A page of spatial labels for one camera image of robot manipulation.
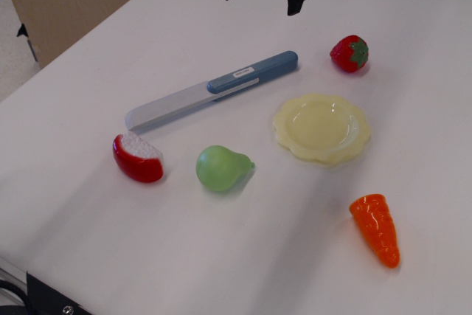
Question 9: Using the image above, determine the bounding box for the red and white toy sushi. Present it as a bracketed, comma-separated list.
[113, 131, 164, 183]

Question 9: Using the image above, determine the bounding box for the pale yellow toy plate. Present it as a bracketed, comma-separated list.
[273, 94, 371, 166]

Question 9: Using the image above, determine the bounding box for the blue toy knife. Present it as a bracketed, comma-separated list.
[125, 50, 298, 132]

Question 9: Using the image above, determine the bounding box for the red toy strawberry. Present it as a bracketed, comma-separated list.
[330, 35, 369, 73]

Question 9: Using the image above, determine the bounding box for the green toy pear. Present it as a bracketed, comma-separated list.
[195, 145, 255, 192]

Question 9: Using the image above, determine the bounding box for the orange toy carrot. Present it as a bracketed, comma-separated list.
[349, 194, 400, 269]

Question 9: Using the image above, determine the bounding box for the aluminium table frame rail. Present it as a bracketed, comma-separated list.
[1, 257, 27, 314]

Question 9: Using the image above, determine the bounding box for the black corner bracket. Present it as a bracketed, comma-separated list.
[26, 273, 91, 315]

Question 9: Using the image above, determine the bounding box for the black cable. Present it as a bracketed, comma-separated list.
[0, 278, 27, 298]

